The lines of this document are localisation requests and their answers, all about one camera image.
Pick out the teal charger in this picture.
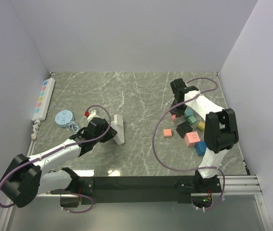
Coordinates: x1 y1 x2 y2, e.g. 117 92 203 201
184 109 194 117

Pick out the green charger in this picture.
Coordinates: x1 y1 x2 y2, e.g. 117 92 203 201
186 115 197 125

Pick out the black cube socket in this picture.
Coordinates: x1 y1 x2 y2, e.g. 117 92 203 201
176 121 193 138

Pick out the salmon usb-c charger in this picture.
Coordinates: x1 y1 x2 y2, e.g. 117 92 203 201
163 129 172 138

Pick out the yellow usb charger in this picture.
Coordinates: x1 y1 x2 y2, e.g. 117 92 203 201
197 121 205 132

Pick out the pink cube socket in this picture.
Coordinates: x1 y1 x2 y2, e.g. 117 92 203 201
184 131 201 147

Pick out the round blue power hub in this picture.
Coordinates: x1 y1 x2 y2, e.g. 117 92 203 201
54 110 80 133

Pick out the long white power strip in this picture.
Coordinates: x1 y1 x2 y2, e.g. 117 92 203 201
31 78 55 140

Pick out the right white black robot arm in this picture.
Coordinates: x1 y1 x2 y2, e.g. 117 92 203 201
174 90 239 192

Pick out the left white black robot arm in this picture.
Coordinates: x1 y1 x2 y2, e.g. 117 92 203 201
0 127 117 208

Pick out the blue cube socket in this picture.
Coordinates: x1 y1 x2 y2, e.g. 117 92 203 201
195 141 207 157

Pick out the black mounting base bar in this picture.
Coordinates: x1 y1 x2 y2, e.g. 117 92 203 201
50 176 222 208

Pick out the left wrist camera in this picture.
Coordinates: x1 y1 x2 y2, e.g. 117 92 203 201
87 117 109 137

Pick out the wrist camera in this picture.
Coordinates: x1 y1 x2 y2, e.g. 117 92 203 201
170 78 186 94
87 117 109 137

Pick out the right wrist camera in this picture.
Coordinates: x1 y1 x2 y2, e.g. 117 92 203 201
170 78 186 94

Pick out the aluminium rail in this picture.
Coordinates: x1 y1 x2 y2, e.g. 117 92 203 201
34 175 263 197

